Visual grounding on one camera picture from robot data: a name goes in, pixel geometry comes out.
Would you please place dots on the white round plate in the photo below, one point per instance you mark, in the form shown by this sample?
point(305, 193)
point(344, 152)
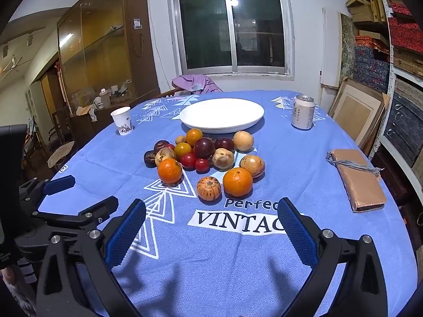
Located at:
point(222, 115)

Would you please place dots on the dark water chestnut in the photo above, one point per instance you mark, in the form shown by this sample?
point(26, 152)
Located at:
point(211, 139)
point(160, 145)
point(149, 158)

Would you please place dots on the white beverage can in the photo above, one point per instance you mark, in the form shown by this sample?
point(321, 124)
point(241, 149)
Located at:
point(303, 112)

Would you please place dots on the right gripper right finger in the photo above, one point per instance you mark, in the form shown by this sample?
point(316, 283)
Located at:
point(362, 289)

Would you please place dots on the speckled tan fruit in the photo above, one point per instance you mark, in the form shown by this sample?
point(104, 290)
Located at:
point(255, 165)

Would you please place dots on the large orange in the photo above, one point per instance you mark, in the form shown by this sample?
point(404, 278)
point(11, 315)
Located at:
point(237, 182)
point(169, 171)

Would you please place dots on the beige blotched fruit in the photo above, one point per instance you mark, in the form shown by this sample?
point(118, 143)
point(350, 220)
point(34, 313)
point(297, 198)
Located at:
point(223, 159)

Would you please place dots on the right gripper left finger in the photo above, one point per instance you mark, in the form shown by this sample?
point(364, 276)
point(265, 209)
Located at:
point(99, 251)

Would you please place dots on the orange yellow tomato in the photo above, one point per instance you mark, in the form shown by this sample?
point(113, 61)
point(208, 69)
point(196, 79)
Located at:
point(193, 135)

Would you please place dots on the sliding glass window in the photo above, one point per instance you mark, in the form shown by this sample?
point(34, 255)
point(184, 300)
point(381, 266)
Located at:
point(234, 37)

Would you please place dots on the blue printed tablecloth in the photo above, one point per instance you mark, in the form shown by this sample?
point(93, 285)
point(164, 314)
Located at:
point(230, 257)

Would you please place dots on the purple cloth on chair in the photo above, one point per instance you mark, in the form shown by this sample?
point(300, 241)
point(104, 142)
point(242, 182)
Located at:
point(195, 83)

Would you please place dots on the small tan longan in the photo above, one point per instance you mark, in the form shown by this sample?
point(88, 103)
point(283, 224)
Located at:
point(180, 139)

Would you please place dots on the white paper cup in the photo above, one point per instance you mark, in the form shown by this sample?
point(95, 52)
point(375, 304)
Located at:
point(122, 119)

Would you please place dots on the storage shelf with boxes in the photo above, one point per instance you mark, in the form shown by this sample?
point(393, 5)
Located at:
point(389, 59)

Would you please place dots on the striped orange pepino fruit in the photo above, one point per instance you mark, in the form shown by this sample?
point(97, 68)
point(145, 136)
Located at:
point(208, 189)

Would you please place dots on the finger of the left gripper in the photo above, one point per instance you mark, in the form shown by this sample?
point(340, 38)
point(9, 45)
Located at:
point(89, 217)
point(33, 192)

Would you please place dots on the dark purple plum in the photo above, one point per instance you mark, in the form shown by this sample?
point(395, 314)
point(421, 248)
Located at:
point(204, 148)
point(226, 143)

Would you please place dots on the wooden chair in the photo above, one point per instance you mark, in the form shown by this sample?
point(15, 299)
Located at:
point(169, 93)

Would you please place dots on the small red cherry tomato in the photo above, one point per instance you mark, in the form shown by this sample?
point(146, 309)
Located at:
point(202, 165)

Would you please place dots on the tan leather wallet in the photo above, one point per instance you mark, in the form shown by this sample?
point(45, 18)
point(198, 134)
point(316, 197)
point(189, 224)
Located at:
point(360, 179)

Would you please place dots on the leaning picture frame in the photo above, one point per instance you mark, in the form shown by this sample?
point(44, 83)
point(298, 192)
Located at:
point(358, 110)

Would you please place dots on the tan round fruit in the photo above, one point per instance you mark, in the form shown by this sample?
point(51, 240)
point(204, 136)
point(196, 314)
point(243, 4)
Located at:
point(243, 141)

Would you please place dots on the wooden glass display cabinet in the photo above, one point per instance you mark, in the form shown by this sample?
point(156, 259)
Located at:
point(105, 44)

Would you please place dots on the pale blotched fruit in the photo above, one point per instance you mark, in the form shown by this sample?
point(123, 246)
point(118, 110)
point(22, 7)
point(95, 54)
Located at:
point(164, 154)

